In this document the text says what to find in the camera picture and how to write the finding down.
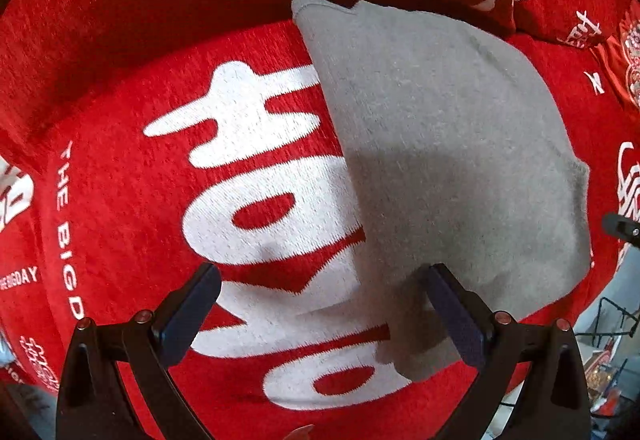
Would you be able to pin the red blanket with white lettering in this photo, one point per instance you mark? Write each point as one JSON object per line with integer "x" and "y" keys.
{"x": 143, "y": 138}

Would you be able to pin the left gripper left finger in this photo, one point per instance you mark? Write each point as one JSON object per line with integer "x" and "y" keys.
{"x": 92, "y": 400}

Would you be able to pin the grey knit sweater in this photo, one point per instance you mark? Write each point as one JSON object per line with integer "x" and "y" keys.
{"x": 458, "y": 155}

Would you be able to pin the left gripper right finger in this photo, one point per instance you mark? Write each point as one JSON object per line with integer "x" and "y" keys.
{"x": 553, "y": 402}

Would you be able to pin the red embroidered pillow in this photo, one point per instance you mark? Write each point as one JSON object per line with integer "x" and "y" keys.
{"x": 619, "y": 57}

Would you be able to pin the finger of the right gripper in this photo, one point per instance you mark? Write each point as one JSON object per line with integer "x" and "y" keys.
{"x": 622, "y": 228}

